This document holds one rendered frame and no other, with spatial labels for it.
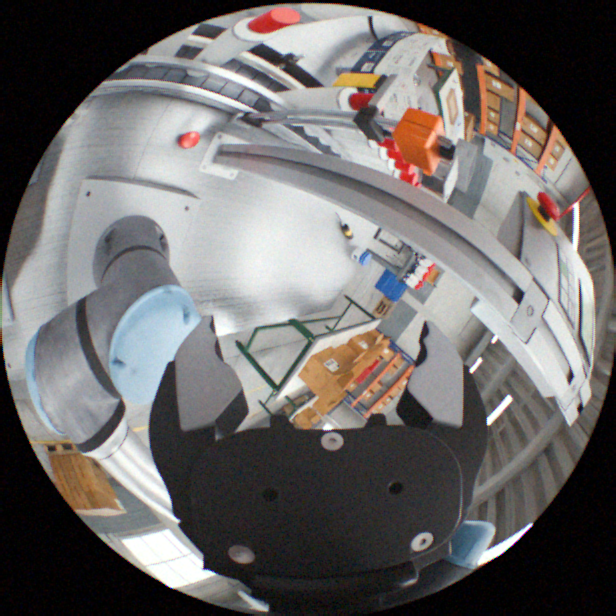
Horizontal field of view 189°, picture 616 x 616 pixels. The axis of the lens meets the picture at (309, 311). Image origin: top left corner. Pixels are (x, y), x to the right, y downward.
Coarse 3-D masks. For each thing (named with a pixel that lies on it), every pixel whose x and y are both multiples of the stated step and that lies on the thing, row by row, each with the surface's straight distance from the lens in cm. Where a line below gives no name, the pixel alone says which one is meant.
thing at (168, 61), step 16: (128, 64) 33; (144, 64) 33; (160, 64) 32; (176, 64) 31; (192, 64) 31; (208, 64) 32; (224, 80) 33; (240, 80) 32; (272, 96) 34; (320, 128) 41; (336, 144) 45
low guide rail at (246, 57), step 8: (192, 40) 39; (200, 40) 39; (208, 40) 39; (240, 56) 40; (248, 56) 40; (256, 64) 41; (264, 64) 41; (272, 72) 42; (280, 72) 42; (280, 80) 43; (288, 80) 42; (296, 88) 44; (304, 88) 45
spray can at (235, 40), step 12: (276, 12) 24; (288, 12) 24; (240, 24) 26; (252, 24) 25; (264, 24) 24; (276, 24) 23; (288, 24) 23; (228, 36) 27; (240, 36) 25; (252, 36) 25; (264, 36) 26; (216, 48) 29; (228, 48) 28; (240, 48) 28; (204, 60) 33; (216, 60) 32; (228, 60) 33; (192, 72) 38
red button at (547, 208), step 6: (540, 192) 29; (540, 198) 28; (546, 198) 28; (540, 204) 28; (546, 204) 28; (552, 204) 28; (540, 210) 29; (546, 210) 28; (552, 210) 28; (546, 216) 29; (552, 216) 28; (558, 216) 29
